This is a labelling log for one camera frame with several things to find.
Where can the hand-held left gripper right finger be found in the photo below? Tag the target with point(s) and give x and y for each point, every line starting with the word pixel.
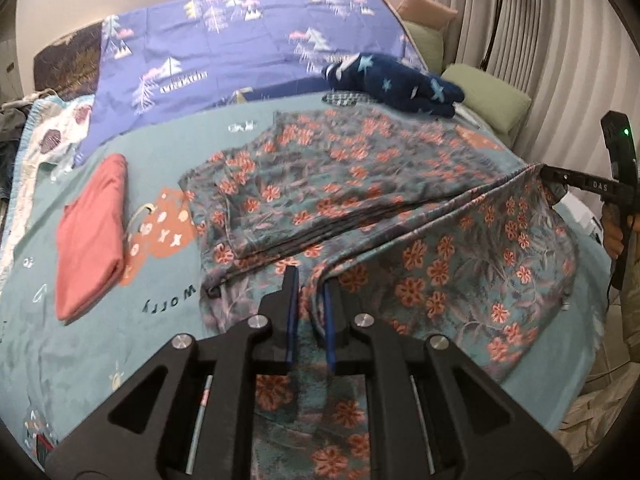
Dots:
pixel 329 325

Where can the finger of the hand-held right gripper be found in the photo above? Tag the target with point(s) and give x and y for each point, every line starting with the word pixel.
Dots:
pixel 562 177

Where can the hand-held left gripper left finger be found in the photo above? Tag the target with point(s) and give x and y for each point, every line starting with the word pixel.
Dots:
pixel 291 320

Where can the floral print garment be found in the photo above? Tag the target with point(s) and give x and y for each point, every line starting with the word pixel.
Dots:
pixel 350 170

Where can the pile of grey clothes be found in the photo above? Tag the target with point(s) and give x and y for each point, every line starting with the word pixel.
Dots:
pixel 10 130

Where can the person's right hand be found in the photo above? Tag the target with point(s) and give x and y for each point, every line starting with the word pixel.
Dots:
pixel 612 235

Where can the green cushion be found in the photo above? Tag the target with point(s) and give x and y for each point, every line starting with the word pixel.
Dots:
pixel 427 45
pixel 490 95

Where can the white pleated curtain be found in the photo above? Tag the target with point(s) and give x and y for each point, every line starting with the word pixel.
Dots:
pixel 560 35

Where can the navy star print garment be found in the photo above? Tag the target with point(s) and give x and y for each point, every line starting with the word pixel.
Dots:
pixel 390 85

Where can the pink pillow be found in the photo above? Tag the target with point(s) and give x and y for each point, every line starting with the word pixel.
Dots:
pixel 430 10

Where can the folded pink garment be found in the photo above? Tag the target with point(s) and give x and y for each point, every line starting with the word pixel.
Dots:
pixel 90 235

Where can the beige leaf print cloth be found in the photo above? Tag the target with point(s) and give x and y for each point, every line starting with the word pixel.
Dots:
pixel 595 425

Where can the purple tree print sheet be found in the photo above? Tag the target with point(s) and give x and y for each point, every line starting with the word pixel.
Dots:
pixel 225 50

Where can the white shell print quilt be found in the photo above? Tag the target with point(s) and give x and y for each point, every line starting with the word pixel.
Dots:
pixel 55 125

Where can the dark printed headboard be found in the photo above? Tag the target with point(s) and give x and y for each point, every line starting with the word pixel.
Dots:
pixel 65 60

